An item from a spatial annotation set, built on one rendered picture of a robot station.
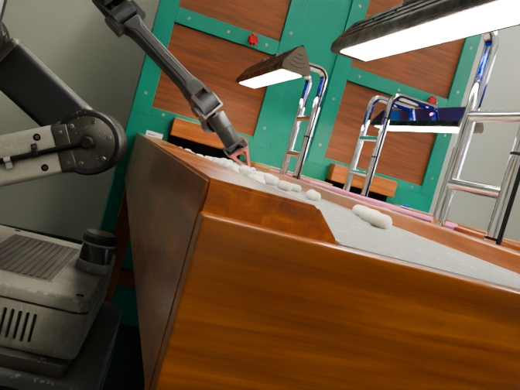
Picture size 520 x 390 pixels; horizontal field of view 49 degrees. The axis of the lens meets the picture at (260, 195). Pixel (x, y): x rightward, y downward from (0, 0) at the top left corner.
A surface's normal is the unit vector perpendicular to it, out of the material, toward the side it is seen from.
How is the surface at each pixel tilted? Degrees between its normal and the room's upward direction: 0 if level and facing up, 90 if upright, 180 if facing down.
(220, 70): 90
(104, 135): 89
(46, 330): 90
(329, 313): 90
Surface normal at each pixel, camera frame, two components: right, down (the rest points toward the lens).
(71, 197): 0.30, 0.14
